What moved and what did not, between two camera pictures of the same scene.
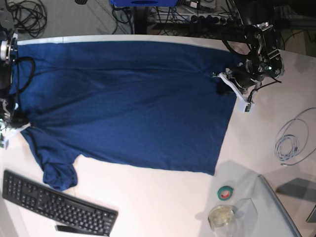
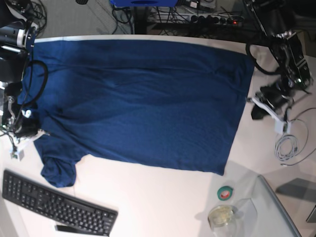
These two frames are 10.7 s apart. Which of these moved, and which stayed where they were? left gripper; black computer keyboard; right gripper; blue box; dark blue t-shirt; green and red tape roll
Moved: right gripper; left gripper
Stayed: green and red tape roll; dark blue t-shirt; blue box; black computer keyboard
